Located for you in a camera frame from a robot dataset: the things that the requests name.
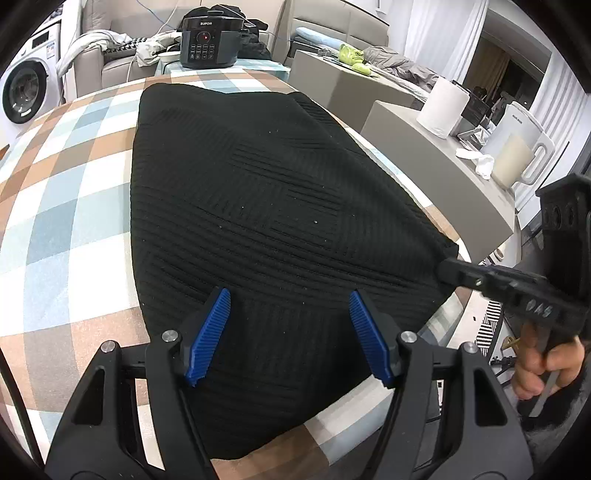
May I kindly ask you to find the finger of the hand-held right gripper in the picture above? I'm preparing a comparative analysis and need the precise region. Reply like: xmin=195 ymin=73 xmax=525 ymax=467
xmin=436 ymin=257 xmax=548 ymax=297

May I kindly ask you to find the light blue cushion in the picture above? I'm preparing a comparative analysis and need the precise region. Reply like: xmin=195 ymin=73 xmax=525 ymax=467
xmin=295 ymin=27 xmax=340 ymax=47

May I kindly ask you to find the grey jacket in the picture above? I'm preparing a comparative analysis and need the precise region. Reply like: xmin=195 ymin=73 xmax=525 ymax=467
xmin=365 ymin=46 xmax=439 ymax=90

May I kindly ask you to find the white grey garment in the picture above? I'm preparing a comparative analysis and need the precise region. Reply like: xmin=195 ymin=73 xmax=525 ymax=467
xmin=58 ymin=31 xmax=134 ymax=102

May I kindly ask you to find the grey sofa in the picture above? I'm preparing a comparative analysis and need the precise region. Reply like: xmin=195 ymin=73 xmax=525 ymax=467
xmin=286 ymin=0 xmax=398 ymax=56
xmin=62 ymin=0 xmax=289 ymax=100

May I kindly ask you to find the white curtain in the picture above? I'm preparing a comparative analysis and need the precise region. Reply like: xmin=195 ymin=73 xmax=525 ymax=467
xmin=406 ymin=0 xmax=490 ymax=88

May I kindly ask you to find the grey cabinet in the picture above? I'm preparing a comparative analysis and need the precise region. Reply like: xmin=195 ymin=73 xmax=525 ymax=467
xmin=288 ymin=50 xmax=423 ymax=134

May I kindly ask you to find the thin blue cable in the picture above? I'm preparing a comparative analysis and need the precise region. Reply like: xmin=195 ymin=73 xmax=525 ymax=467
xmin=139 ymin=0 xmax=168 ymax=28

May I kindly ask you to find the white washing machine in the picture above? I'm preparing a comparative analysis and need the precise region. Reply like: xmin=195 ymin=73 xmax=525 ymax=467
xmin=0 ymin=18 xmax=65 ymax=125

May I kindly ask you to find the striped rug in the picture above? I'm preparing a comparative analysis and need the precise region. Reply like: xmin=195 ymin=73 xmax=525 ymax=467
xmin=475 ymin=302 xmax=504 ymax=358

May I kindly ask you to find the checkered tablecloth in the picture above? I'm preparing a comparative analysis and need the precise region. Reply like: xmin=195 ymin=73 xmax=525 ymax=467
xmin=0 ymin=62 xmax=483 ymax=480

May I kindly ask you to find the white paper towel roll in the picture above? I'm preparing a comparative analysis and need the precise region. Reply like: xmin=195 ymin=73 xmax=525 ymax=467
xmin=416 ymin=76 xmax=471 ymax=139

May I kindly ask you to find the black storage box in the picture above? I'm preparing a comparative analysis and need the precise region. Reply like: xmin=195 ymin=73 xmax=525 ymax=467
xmin=450 ymin=88 xmax=492 ymax=139

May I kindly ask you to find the grey curved counter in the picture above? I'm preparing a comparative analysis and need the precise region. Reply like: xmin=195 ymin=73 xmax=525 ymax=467
xmin=360 ymin=99 xmax=522 ymax=264

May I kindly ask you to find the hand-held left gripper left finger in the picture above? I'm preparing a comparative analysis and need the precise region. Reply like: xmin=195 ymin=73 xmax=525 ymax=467
xmin=44 ymin=287 xmax=232 ymax=480

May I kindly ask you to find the black steam iron station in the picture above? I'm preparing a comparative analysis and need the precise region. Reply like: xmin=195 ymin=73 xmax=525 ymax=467
xmin=179 ymin=15 xmax=250 ymax=71

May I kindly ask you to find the white crumpled tissue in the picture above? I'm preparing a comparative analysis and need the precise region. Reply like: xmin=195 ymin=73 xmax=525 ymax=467
xmin=455 ymin=147 xmax=495 ymax=180

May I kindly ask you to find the white crumpled cloth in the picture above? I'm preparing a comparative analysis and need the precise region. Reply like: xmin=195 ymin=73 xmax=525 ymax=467
xmin=136 ymin=31 xmax=182 ymax=65

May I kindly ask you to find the black cable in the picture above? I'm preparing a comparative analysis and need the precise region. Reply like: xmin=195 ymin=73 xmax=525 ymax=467
xmin=0 ymin=348 xmax=42 ymax=467

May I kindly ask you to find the black knitted sweater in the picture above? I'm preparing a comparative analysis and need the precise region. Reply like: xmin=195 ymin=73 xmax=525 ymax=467
xmin=130 ymin=84 xmax=460 ymax=461

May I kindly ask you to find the green plush toy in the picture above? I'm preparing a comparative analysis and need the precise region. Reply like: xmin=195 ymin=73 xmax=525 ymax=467
xmin=339 ymin=44 xmax=372 ymax=77

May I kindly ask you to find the houndstooth cloth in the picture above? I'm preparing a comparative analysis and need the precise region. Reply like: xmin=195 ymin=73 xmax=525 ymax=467
xmin=102 ymin=39 xmax=155 ymax=58

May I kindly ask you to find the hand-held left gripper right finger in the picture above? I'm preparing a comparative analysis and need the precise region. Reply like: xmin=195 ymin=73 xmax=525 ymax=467
xmin=348 ymin=288 xmax=532 ymax=480

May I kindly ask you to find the cream plastic cup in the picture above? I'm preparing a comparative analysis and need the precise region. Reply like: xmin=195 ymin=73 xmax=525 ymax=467
xmin=491 ymin=133 xmax=536 ymax=190

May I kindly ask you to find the person's right hand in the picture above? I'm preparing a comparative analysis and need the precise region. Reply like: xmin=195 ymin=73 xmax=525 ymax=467
xmin=512 ymin=320 xmax=585 ymax=402

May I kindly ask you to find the white electric kettle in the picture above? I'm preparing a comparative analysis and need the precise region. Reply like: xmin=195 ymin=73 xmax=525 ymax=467
xmin=489 ymin=102 xmax=555 ymax=217

